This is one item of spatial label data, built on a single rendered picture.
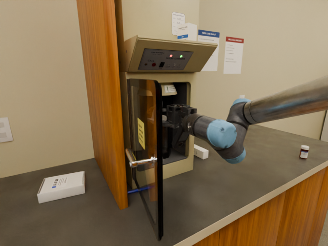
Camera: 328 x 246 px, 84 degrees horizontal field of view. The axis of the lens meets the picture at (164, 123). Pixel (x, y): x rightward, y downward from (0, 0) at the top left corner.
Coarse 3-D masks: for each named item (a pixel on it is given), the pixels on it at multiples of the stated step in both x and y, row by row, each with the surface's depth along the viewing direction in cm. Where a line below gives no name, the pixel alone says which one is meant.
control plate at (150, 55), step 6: (144, 48) 55; (144, 54) 57; (150, 54) 58; (156, 54) 59; (162, 54) 60; (168, 54) 61; (174, 54) 62; (180, 54) 63; (186, 54) 64; (144, 60) 59; (150, 60) 60; (156, 60) 61; (162, 60) 62; (168, 60) 64; (174, 60) 65; (180, 60) 66; (186, 60) 67; (144, 66) 62; (150, 66) 63; (156, 66) 64; (168, 66) 66; (174, 66) 68; (180, 66) 69
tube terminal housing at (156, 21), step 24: (120, 0) 58; (144, 0) 61; (168, 0) 66; (192, 0) 70; (120, 24) 61; (144, 24) 63; (168, 24) 68; (120, 48) 65; (120, 72) 68; (144, 72) 67; (168, 72) 72; (192, 72) 78; (192, 96) 81; (192, 144) 87; (168, 168) 83; (192, 168) 91
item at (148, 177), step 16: (144, 80) 43; (144, 96) 44; (144, 112) 46; (144, 128) 47; (144, 144) 49; (160, 160) 40; (144, 176) 53; (160, 176) 41; (144, 192) 55; (160, 192) 42; (160, 208) 43; (160, 224) 44; (160, 240) 46
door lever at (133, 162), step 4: (128, 148) 49; (128, 152) 47; (132, 152) 47; (128, 156) 45; (132, 156) 44; (132, 160) 42; (136, 160) 43; (140, 160) 43; (144, 160) 43; (148, 160) 43; (152, 160) 43; (132, 164) 42; (136, 164) 42; (140, 164) 43; (152, 164) 43
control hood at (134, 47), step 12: (144, 36) 53; (132, 48) 55; (156, 48) 57; (168, 48) 59; (180, 48) 61; (192, 48) 63; (204, 48) 65; (132, 60) 58; (192, 60) 68; (204, 60) 71
